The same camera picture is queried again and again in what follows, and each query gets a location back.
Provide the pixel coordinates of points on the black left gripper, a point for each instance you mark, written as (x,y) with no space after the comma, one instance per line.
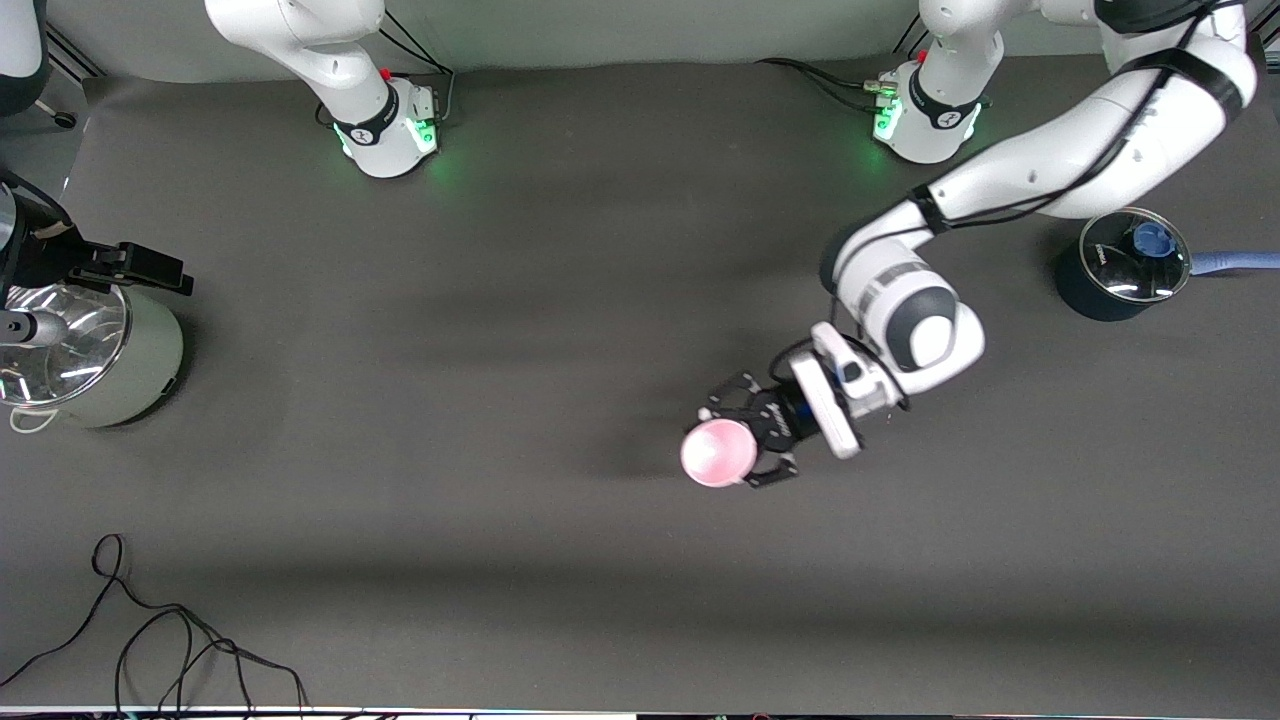
(773,421)

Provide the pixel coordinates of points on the black stand leg with caster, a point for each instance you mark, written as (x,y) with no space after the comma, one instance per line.
(64,119)

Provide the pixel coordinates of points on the pink plastic cup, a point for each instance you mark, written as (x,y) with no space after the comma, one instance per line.
(715,455)

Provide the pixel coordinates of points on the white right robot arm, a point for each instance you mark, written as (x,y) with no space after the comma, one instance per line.
(340,60)

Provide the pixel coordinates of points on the glass lid with steel rim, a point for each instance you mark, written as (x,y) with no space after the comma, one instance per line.
(80,350)

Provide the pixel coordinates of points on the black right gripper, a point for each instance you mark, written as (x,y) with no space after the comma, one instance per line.
(48,258)

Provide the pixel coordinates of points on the steel pot with lid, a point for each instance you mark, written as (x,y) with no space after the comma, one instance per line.
(150,370)

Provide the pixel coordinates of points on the dark blue saucepan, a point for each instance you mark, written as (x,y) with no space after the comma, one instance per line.
(1085,300)

